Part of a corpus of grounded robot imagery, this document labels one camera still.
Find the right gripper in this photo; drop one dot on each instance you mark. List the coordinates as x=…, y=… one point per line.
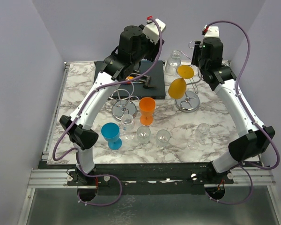
x=196, y=51

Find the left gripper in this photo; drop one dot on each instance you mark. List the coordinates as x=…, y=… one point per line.
x=153, y=48

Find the tall chrome glass rack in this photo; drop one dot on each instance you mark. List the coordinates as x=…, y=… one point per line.
x=190, y=100

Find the ribbed clear wine glass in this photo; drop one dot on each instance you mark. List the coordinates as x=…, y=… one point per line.
x=173, y=62

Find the yellow plastic goblet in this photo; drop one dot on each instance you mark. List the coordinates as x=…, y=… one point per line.
x=178, y=86

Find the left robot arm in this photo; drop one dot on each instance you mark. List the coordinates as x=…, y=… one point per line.
x=135, y=43

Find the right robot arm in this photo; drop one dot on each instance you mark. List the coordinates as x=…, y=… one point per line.
x=253, y=135

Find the lying clear wine glass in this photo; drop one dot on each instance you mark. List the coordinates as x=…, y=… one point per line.
x=200, y=134

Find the clear stemmed glass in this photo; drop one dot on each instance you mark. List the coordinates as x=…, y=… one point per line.
x=128, y=124

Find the dark grey tray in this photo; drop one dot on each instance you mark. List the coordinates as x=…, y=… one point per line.
x=156, y=88

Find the orange plastic goblet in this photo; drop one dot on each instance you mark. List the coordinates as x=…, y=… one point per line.
x=147, y=108

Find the blue plastic goblet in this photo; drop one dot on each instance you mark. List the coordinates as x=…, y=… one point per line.
x=111, y=132

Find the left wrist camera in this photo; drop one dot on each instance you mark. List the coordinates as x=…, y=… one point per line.
x=151, y=31

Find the small chrome ring rack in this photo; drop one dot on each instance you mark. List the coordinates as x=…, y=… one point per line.
x=122, y=104

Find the black mounting base rail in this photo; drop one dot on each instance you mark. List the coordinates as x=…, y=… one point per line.
x=146, y=179

